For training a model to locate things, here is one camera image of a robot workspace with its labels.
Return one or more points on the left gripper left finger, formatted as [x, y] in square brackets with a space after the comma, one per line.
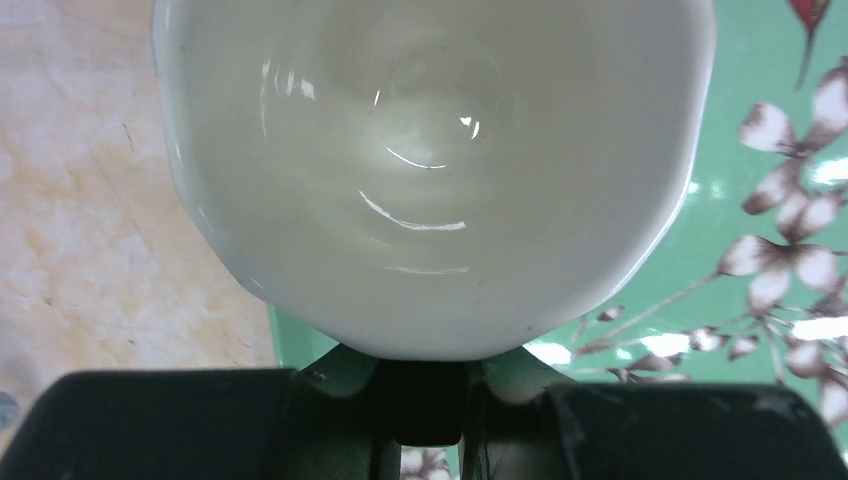
[271, 423]

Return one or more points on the black white-lined mug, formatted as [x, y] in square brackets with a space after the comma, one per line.
[432, 182]

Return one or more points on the green floral serving tray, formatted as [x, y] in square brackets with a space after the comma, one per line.
[750, 286]

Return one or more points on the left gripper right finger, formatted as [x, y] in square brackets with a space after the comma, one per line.
[529, 421]

